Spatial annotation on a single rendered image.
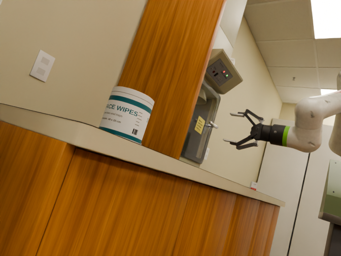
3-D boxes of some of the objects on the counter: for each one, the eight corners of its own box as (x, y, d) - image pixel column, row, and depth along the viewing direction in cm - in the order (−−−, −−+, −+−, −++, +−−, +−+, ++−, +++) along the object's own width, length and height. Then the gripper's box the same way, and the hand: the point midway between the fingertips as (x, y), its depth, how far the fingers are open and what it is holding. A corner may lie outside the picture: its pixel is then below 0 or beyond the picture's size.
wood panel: (97, 140, 130) (176, -79, 152) (101, 142, 133) (178, -74, 155) (174, 163, 102) (257, -111, 124) (177, 164, 104) (258, -105, 126)
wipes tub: (86, 132, 72) (104, 84, 74) (117, 143, 82) (132, 101, 85) (117, 140, 64) (136, 86, 67) (147, 152, 75) (163, 104, 77)
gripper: (267, 162, 115) (223, 152, 127) (279, 110, 119) (235, 106, 131) (263, 159, 109) (217, 149, 121) (276, 105, 113) (231, 100, 125)
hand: (229, 127), depth 126 cm, fingers open, 13 cm apart
